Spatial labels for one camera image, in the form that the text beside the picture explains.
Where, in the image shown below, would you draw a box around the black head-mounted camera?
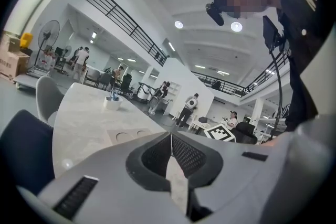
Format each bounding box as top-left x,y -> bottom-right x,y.
205,2 -> 226,27

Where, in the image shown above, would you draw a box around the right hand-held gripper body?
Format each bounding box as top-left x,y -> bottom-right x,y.
204,124 -> 237,143

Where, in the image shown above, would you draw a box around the grey platform trolley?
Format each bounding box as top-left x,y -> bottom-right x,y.
13,65 -> 51,90

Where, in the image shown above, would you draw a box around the black cable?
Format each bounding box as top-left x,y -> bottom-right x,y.
270,51 -> 285,137

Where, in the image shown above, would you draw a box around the white pen holder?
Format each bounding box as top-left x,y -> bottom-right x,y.
102,96 -> 124,112

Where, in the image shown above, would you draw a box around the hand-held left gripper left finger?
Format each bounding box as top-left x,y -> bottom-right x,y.
36,131 -> 190,224

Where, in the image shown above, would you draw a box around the beige drawer box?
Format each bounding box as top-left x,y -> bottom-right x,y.
106,127 -> 159,146

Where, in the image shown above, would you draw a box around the blue scissors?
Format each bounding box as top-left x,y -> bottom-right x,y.
109,88 -> 121,102

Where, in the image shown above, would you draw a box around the cardboard box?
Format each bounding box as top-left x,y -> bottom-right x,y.
0,31 -> 31,82

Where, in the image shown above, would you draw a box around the black chest-mounted device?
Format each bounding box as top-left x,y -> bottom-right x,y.
262,15 -> 286,54

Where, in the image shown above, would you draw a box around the large black pedestal fan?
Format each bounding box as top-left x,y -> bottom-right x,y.
33,19 -> 61,72

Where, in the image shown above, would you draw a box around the grey shell chair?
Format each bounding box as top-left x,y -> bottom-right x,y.
35,76 -> 66,126

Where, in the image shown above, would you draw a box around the black mezzanine railing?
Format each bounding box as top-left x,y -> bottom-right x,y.
191,51 -> 292,98
79,0 -> 169,67

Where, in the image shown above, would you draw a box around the small black pedestal fan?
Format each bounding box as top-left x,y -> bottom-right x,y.
62,45 -> 73,61

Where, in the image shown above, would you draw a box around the yellow bin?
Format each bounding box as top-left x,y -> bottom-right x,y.
20,31 -> 34,49

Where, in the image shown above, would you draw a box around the person's black shirt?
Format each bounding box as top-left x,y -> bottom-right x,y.
259,0 -> 336,132

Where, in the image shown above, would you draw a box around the navy upholstered chair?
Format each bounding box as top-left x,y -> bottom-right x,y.
0,109 -> 56,197

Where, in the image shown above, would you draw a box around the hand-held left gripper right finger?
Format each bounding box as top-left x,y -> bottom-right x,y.
172,115 -> 334,224

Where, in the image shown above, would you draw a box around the black office chair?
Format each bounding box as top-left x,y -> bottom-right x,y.
233,121 -> 258,145

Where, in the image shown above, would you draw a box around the grey marble table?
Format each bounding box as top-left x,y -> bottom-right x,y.
51,82 -> 169,179

